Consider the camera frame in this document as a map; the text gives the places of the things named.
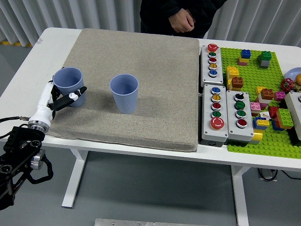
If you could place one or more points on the red toy block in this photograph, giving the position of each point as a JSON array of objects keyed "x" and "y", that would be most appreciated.
[{"x": 273, "y": 112}]

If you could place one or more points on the grey selector switch control box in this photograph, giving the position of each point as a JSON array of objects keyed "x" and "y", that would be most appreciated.
[{"x": 232, "y": 131}]

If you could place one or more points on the magenta toy block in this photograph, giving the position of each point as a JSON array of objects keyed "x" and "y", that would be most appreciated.
[{"x": 279, "y": 96}]

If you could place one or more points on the blue ribbed plastic cup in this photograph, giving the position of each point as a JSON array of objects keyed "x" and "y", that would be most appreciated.
[
  {"x": 69, "y": 78},
  {"x": 125, "y": 99}
]

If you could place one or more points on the grey toy block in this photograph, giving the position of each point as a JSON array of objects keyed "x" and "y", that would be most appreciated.
[{"x": 265, "y": 64}]

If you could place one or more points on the small label sticker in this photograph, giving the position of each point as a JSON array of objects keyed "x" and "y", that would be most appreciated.
[{"x": 40, "y": 42}]

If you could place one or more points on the person's hand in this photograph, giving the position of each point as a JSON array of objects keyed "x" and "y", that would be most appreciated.
[{"x": 181, "y": 21}]

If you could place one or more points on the red valve wheel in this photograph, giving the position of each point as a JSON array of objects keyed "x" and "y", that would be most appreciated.
[{"x": 287, "y": 85}]

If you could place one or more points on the person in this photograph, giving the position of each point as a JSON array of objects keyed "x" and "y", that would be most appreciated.
[{"x": 160, "y": 14}]

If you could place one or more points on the grey-brown fabric mat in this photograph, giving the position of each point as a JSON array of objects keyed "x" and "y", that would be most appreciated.
[{"x": 152, "y": 94}]

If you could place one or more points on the blue toy block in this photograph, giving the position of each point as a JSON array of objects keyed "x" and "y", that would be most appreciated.
[
  {"x": 277, "y": 126},
  {"x": 245, "y": 53},
  {"x": 255, "y": 122}
]

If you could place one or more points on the silver metal plate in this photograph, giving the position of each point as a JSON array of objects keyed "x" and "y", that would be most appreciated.
[{"x": 129, "y": 222}]

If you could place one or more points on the white box with black base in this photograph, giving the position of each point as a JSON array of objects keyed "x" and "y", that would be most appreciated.
[{"x": 294, "y": 106}]

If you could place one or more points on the green studded baseplate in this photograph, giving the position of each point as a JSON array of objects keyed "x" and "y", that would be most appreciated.
[{"x": 254, "y": 75}]

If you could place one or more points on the orange ball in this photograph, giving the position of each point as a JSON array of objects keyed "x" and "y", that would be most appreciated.
[{"x": 298, "y": 79}]

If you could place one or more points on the grey five-button control box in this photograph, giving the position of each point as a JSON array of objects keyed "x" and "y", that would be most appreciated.
[
  {"x": 217, "y": 80},
  {"x": 208, "y": 134}
]

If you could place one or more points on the white table leg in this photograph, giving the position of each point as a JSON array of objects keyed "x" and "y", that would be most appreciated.
[
  {"x": 75, "y": 176},
  {"x": 241, "y": 200}
]

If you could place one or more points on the large green toy block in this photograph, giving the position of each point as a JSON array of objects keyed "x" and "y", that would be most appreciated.
[{"x": 285, "y": 117}]

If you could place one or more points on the translucent yellow toy block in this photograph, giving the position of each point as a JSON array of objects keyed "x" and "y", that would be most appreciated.
[{"x": 256, "y": 137}]

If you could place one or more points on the light blue plate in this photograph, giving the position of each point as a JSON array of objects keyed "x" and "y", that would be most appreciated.
[{"x": 292, "y": 71}]

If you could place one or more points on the white pleated curtain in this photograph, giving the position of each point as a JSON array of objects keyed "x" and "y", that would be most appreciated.
[{"x": 70, "y": 14}]

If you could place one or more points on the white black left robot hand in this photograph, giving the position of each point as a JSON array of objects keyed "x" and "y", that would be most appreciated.
[{"x": 42, "y": 110}]

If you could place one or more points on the white and pink toy block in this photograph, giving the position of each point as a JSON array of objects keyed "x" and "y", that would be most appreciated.
[{"x": 263, "y": 103}]

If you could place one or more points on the brown toy block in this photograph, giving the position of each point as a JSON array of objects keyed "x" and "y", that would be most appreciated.
[
  {"x": 237, "y": 83},
  {"x": 267, "y": 94}
]

